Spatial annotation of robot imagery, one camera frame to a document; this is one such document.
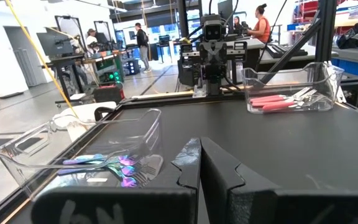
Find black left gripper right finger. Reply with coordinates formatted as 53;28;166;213
201;136;279;224

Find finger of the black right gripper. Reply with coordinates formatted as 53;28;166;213
204;64;216;80
215;64;227;80

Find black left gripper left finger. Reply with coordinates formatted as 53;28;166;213
144;138;202;200

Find iridescent rainbow metal fork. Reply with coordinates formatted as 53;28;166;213
62;154;142;167
57;164;150;184
104;161;140;189

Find silver mounting plate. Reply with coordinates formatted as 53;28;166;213
193;83;208;98

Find person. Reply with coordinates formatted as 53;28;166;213
247;2;272;44
85;28;101;54
232;15;245;35
134;22;152;73

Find light wooden table board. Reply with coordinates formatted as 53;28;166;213
131;85;245;100

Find black structural pillar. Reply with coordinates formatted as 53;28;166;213
177;0;190;30

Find black keyboard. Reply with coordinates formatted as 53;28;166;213
265;43;309;59

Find black support strut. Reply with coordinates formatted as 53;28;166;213
259;18;323;85

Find black computer case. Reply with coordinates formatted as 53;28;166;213
91;83;126;105

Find clear plastic bin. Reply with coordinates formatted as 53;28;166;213
242;61;345;114
0;108;165;200

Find grey trash can white bag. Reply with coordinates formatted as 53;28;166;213
53;101;117;142

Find blue storage bins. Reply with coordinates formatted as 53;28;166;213
331;57;358;78

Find black monitor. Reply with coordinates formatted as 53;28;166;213
35;30;74;57

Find grey double door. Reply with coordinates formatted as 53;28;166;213
3;25;48;88

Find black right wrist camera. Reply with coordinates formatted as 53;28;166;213
203;20;225;42

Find black curved bracket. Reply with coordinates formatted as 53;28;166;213
93;106;116;122

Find black rig post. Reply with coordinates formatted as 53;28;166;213
314;0;337;63

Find yellow hanging cable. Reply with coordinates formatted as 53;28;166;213
4;0;80;118

